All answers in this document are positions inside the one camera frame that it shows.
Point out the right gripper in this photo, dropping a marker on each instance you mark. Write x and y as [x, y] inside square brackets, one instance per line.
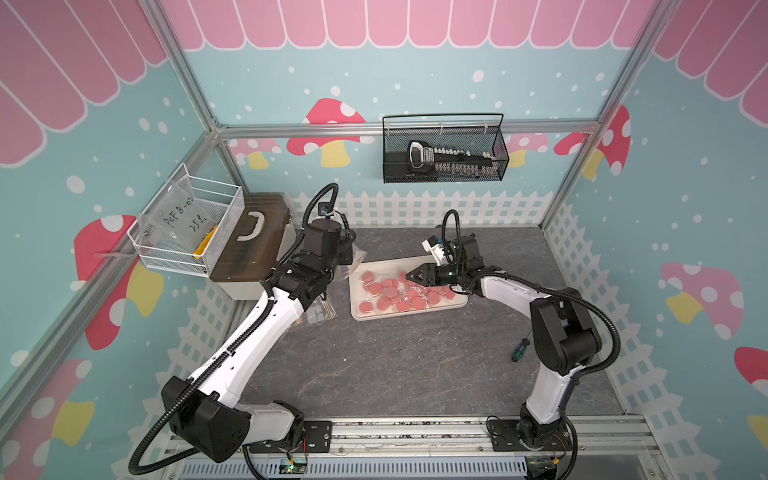
[429, 271]

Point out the ziploc bag of cookies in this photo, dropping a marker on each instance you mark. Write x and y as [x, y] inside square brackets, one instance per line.
[358, 256]
[319, 312]

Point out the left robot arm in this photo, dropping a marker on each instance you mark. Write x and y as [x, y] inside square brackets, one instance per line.
[200, 412]

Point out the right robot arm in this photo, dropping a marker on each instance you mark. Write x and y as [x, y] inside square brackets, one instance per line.
[571, 337]

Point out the clear labelled plastic bag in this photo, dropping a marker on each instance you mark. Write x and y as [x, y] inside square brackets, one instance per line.
[177, 222]

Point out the white rectangular tray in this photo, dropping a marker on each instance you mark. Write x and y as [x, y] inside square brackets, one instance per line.
[397, 268]

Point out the white toolbox brown lid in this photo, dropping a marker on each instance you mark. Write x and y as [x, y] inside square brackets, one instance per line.
[262, 234]

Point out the socket set in basket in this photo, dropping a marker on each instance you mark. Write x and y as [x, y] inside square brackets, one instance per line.
[426, 159]

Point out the green black screwdriver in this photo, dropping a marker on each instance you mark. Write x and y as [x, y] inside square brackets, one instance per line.
[520, 350]

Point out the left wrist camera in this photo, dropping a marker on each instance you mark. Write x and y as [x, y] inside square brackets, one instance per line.
[324, 237]

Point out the black wire mesh basket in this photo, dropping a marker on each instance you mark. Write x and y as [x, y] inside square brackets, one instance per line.
[476, 132]

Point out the white wire basket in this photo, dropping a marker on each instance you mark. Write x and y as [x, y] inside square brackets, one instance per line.
[224, 201]

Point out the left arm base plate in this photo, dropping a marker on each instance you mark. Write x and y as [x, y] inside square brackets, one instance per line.
[315, 438]

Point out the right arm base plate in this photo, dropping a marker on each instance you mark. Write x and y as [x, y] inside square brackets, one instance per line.
[507, 436]

